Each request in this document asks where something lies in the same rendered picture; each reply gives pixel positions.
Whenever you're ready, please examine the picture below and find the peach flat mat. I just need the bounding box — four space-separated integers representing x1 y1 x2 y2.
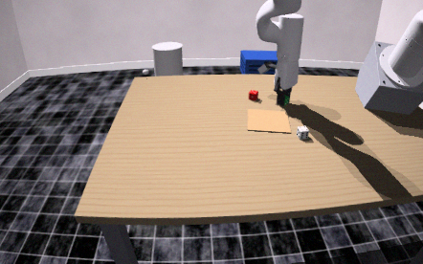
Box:
248 109 291 134

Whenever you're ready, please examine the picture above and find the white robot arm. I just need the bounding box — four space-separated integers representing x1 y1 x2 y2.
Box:
256 0 423 88

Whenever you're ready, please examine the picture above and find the white die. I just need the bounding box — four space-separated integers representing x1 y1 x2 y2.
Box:
296 126 309 140

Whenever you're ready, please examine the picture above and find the red die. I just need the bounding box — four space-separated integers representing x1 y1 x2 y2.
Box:
249 90 258 100

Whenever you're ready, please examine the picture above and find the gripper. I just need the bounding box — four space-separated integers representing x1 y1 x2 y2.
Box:
274 58 299 105

